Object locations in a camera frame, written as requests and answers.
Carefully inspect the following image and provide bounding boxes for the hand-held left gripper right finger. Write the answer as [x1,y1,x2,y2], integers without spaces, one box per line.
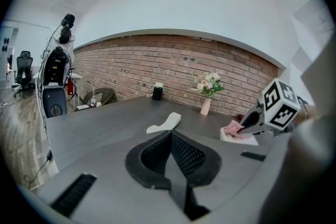
[170,130,289,224]

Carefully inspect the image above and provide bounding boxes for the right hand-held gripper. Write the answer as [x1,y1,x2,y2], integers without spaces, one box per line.
[237,78,301,137]

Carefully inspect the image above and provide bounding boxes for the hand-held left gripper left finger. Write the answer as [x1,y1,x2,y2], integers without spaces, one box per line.
[36,130,190,224]

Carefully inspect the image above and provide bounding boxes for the white telephone base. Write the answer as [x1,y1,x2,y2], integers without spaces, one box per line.
[219,127,259,146]

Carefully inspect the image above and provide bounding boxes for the person's right forearm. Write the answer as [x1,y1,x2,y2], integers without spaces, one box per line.
[301,104,318,121]

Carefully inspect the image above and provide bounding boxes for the white telephone handset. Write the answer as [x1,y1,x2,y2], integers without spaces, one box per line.
[146,112,182,135]

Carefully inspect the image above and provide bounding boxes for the pink vase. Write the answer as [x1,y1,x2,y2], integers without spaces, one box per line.
[200,98,212,115]

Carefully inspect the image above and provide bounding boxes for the pale flower bouquet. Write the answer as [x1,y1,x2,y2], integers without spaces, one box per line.
[190,72,226,100]

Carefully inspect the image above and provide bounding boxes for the black mug with white lid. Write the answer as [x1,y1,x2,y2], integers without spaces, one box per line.
[146,82,164,102]

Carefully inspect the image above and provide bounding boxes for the person's beige shirt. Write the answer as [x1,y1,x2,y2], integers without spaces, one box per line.
[258,41,336,224]

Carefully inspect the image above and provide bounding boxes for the dark wicker chair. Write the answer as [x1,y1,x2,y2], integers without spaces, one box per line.
[82,88,118,106]

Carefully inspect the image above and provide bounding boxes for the small white table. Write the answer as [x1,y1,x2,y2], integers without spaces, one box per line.
[33,72,83,103]

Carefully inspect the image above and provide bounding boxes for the black office chair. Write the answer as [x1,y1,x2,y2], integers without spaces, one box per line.
[13,50,34,99]

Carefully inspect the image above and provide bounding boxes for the black floor cable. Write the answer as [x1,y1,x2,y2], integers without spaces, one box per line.
[23,158,52,191]

